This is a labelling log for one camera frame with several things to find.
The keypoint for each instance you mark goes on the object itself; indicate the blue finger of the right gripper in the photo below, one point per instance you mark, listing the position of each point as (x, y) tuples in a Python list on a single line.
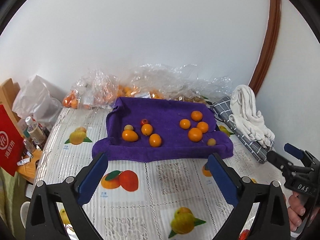
[(292, 150), (285, 166)]

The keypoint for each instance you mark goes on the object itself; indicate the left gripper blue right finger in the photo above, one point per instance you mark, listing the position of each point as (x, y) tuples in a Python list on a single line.
[(271, 220)]

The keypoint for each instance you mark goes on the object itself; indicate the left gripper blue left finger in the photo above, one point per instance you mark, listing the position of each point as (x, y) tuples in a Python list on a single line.
[(43, 219)]

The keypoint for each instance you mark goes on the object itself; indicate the large orange mandarin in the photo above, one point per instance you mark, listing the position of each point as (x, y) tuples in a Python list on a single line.
[(195, 134), (202, 126), (196, 116)]

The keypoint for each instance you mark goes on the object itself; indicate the large orange mandarin front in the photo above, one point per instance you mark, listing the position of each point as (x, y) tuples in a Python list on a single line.
[(195, 134)]

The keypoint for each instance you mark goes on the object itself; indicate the small orange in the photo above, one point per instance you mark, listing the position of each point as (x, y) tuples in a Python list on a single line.
[(155, 140), (185, 124), (147, 130)]

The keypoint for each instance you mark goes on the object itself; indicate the oval orange kumquat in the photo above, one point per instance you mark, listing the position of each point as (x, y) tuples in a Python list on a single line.
[(129, 135)]

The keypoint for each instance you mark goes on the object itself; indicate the green-brown round fruit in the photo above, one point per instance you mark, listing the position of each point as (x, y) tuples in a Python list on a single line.
[(129, 127)]

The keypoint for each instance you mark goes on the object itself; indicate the small red fruit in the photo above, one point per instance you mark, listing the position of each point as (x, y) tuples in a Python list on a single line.
[(143, 122)]

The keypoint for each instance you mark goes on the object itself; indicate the person's right hand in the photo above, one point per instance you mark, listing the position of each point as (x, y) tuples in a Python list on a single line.
[(295, 211)]

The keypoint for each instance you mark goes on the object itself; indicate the wooden side table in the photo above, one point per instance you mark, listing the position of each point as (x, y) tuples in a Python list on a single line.
[(28, 170)]

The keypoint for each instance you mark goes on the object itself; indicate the white striped towel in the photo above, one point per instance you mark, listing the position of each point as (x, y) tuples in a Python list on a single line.
[(243, 106)]

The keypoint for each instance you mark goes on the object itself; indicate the red paper bag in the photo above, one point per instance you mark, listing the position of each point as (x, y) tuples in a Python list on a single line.
[(11, 144)]

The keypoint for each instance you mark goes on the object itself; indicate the grey checked cloth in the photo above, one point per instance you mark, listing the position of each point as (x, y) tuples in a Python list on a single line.
[(222, 110)]

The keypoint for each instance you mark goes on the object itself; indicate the plastic bottle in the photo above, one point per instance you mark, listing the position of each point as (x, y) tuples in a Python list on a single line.
[(35, 132)]

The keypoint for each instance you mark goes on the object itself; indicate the white plastic bag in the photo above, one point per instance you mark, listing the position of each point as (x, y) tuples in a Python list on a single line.
[(34, 99)]

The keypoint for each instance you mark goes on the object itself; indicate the purple towel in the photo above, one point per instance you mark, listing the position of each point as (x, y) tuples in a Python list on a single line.
[(164, 116)]

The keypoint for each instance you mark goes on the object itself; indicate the wooden chair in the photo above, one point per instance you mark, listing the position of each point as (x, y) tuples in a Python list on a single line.
[(9, 91)]

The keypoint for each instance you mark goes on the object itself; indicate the clear bag of oranges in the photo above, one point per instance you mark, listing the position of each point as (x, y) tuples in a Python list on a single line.
[(97, 89)]

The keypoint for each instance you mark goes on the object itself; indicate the clear plastic bag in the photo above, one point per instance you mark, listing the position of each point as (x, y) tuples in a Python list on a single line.
[(158, 81)]

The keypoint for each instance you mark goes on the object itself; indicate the brown wooden door frame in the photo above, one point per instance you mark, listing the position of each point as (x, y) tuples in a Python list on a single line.
[(268, 47)]

